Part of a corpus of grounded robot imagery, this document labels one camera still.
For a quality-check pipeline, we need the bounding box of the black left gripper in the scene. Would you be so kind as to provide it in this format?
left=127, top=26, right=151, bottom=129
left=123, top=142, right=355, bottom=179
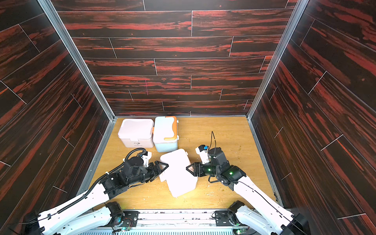
left=127, top=161, right=169, bottom=187

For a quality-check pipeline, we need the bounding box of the white pink first aid box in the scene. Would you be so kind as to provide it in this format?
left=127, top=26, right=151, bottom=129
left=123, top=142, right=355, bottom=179
left=160, top=149, right=198, bottom=198

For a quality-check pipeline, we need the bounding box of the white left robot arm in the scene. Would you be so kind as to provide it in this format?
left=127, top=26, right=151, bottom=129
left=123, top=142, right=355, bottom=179
left=22, top=148, right=168, bottom=235

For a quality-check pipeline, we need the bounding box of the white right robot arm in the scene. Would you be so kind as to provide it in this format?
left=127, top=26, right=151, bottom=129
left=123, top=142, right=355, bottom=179
left=186, top=145, right=311, bottom=235

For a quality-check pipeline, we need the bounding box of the pink medicine chest box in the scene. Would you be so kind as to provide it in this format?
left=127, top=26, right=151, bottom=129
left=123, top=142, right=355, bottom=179
left=118, top=119, right=154, bottom=148

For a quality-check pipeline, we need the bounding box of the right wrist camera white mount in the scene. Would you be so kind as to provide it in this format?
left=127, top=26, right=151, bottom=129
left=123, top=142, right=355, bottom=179
left=195, top=145, right=210, bottom=164

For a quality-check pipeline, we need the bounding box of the white orange handled box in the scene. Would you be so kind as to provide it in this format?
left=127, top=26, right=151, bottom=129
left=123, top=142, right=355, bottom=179
left=153, top=116, right=179, bottom=153

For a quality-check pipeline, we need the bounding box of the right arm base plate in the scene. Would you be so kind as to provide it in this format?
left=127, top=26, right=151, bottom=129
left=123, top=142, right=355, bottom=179
left=212, top=210, right=234, bottom=227

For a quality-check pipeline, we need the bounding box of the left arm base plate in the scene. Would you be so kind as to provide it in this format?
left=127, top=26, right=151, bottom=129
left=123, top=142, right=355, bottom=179
left=120, top=210, right=140, bottom=228

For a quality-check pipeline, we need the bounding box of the aluminium frame rail right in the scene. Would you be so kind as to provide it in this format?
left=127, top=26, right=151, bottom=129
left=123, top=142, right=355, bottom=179
left=246, top=0, right=310, bottom=119

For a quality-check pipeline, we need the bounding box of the aluminium frame rail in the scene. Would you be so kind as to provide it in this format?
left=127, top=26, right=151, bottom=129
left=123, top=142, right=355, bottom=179
left=246, top=0, right=310, bottom=119
left=37, top=0, right=115, bottom=121

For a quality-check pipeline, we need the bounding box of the aluminium frame rail left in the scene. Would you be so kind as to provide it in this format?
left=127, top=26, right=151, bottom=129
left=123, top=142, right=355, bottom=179
left=37, top=0, right=115, bottom=121

